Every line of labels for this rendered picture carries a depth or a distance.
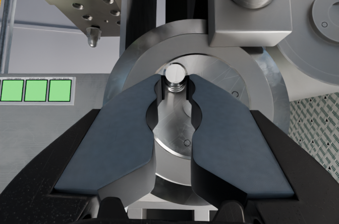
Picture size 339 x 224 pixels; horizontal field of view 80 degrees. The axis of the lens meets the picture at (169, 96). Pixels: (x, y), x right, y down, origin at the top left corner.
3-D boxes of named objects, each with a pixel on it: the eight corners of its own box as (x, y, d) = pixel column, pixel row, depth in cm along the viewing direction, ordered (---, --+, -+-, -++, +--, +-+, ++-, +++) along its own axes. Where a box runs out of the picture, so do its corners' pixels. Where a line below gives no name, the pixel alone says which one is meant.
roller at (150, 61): (266, 29, 16) (282, 184, 14) (211, 87, 41) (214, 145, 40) (119, 36, 16) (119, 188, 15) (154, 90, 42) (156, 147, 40)
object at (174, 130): (198, 184, 13) (120, 104, 14) (195, 177, 15) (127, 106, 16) (275, 104, 14) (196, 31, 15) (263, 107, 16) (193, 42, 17)
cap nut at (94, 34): (98, 26, 50) (97, 44, 49) (103, 33, 53) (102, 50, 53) (83, 26, 50) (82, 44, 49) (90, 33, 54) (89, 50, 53)
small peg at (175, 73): (187, 86, 11) (162, 85, 11) (185, 93, 14) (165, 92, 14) (188, 62, 12) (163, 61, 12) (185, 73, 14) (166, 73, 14)
